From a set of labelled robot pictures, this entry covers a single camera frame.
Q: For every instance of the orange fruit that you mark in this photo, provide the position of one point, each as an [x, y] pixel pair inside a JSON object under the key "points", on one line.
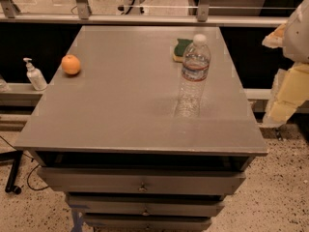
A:
{"points": [[70, 64]]}

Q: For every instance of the middle grey drawer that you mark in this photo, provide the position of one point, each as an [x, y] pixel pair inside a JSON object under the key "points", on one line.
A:
{"points": [[145, 205]]}

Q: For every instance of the bottom grey drawer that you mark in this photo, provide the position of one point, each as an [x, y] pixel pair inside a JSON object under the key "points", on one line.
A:
{"points": [[148, 223]]}

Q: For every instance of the green yellow sponge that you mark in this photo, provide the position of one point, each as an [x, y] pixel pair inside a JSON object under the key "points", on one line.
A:
{"points": [[180, 48]]}

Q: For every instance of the grey drawer cabinet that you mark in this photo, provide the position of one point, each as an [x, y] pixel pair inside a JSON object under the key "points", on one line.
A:
{"points": [[119, 112]]}

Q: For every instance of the top grey drawer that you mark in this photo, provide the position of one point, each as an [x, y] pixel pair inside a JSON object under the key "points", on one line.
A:
{"points": [[142, 181]]}

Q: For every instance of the grey drawer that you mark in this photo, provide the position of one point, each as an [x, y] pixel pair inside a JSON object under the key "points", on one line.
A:
{"points": [[142, 181], [148, 223], [145, 205]]}

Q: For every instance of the white pump dispenser bottle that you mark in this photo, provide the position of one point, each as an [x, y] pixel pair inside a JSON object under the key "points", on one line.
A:
{"points": [[35, 75]]}

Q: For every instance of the clear plastic water bottle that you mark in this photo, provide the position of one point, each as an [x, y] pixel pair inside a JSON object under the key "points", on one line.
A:
{"points": [[196, 63]]}

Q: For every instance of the black stand leg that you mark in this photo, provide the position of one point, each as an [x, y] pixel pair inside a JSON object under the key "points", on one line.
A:
{"points": [[14, 158]]}

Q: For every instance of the metal railing frame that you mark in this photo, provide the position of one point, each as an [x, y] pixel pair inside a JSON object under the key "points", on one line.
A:
{"points": [[218, 13]]}

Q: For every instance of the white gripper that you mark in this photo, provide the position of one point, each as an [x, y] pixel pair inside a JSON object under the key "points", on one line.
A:
{"points": [[298, 38]]}

